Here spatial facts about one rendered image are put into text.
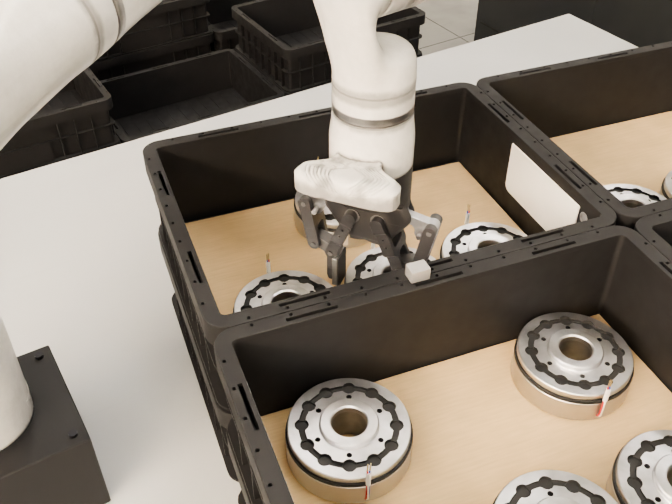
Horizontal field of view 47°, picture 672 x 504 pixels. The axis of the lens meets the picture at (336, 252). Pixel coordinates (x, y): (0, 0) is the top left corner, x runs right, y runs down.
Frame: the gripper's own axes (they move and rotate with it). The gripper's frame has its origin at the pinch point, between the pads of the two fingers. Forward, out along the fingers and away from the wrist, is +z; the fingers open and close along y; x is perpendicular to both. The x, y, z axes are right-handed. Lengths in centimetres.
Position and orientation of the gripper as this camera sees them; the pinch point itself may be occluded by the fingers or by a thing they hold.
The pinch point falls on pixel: (367, 277)
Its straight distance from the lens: 78.4
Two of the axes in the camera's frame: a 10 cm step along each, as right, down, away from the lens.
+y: -9.3, -2.4, 2.8
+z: 0.0, 7.7, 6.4
